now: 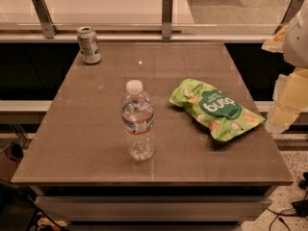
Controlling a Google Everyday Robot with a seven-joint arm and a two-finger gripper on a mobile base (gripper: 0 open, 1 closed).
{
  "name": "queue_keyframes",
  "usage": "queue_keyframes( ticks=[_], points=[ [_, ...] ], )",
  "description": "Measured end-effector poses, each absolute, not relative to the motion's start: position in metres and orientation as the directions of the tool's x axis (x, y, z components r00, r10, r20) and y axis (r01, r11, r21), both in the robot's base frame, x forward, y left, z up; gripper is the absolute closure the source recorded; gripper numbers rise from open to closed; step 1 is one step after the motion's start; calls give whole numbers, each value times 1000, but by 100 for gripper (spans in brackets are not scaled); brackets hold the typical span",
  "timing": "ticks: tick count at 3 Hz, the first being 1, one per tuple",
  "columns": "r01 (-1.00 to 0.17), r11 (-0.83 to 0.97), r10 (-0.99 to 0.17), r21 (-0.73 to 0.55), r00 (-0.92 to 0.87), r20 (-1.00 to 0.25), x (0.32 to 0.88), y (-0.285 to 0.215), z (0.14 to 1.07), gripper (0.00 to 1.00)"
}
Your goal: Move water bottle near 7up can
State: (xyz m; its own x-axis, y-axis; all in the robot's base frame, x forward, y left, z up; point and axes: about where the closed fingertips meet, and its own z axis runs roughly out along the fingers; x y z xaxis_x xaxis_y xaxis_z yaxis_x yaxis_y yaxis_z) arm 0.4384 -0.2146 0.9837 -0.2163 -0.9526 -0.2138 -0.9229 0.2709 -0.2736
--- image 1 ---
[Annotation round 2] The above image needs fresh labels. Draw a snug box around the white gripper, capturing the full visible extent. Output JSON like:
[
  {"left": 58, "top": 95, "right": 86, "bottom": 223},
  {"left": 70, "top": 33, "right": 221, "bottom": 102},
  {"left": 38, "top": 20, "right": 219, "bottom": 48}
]
[{"left": 262, "top": 7, "right": 308, "bottom": 134}]

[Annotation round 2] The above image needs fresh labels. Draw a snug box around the clear plastic water bottle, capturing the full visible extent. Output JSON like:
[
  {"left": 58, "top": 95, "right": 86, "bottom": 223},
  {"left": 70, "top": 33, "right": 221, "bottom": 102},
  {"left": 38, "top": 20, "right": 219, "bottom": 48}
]
[{"left": 121, "top": 80, "right": 154, "bottom": 162}]

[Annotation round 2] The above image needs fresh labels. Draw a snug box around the green white 7up can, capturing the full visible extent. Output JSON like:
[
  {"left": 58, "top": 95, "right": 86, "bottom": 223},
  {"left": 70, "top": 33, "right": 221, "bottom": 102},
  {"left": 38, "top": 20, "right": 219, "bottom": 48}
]
[{"left": 77, "top": 27, "right": 101, "bottom": 64}]

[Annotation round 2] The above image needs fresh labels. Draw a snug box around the green chip bag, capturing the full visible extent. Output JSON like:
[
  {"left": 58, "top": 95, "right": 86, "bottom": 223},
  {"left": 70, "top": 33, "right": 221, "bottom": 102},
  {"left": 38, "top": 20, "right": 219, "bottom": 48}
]
[{"left": 169, "top": 79, "right": 265, "bottom": 142}]

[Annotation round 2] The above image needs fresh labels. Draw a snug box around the black power adapter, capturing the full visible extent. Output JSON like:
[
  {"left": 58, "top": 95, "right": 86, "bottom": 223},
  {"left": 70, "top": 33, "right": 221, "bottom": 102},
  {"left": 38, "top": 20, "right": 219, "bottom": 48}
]
[{"left": 292, "top": 199, "right": 308, "bottom": 217}]

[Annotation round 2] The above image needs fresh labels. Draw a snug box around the brown table with drawer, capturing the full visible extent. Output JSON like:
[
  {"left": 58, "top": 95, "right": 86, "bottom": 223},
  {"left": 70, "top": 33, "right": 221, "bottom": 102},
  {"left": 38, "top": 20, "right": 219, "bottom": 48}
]
[{"left": 11, "top": 41, "right": 295, "bottom": 224}]

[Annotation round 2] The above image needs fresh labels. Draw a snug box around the right metal railing bracket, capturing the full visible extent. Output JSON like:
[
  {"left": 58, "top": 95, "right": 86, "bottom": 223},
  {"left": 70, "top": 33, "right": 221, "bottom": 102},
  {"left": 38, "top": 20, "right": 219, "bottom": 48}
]
[{"left": 274, "top": 0, "right": 305, "bottom": 33}]

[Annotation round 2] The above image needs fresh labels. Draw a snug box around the metal railing bracket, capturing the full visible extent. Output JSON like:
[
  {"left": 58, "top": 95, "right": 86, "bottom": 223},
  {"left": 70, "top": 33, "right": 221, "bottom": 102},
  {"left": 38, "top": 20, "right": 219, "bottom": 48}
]
[
  {"left": 32, "top": 0, "right": 57, "bottom": 39},
  {"left": 274, "top": 0, "right": 305, "bottom": 33},
  {"left": 162, "top": 0, "right": 173, "bottom": 39}
]

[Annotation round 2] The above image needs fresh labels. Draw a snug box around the middle metal railing bracket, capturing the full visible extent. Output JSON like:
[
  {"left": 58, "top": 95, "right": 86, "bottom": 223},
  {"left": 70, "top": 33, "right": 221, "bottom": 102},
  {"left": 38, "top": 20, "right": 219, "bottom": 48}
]
[{"left": 162, "top": 0, "right": 173, "bottom": 39}]

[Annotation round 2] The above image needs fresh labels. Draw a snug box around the black cable on floor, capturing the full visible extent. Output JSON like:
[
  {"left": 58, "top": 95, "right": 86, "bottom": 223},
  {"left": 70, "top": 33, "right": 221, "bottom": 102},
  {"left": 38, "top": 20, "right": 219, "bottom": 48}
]
[{"left": 266, "top": 190, "right": 308, "bottom": 231}]

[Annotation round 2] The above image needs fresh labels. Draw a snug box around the left metal railing bracket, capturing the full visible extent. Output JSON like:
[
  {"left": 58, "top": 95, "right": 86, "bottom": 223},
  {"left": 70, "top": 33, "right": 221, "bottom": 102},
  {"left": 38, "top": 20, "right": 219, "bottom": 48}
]
[{"left": 32, "top": 0, "right": 57, "bottom": 39}]

